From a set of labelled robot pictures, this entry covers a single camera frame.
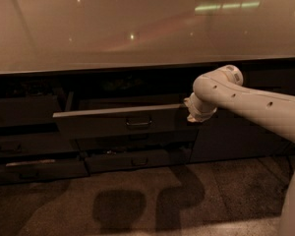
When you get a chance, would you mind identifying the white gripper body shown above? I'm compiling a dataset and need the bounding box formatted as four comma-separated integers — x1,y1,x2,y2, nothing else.
184,93,217,122

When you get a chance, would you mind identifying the dark drawer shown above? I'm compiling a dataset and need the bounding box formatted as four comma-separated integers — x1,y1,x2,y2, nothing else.
77,129,198,150
53,93,197,139
0,95,61,127
85,147,192,173
0,158,89,185
0,133,74,158

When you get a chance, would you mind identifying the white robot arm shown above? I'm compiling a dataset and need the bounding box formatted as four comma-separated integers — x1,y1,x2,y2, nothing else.
184,65,295,236

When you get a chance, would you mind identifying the dark cabinet door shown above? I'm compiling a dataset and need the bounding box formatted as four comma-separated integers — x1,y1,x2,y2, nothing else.
191,110,295,162

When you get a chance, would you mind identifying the black tripod stand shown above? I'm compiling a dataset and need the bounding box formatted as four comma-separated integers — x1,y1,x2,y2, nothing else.
283,149,295,179

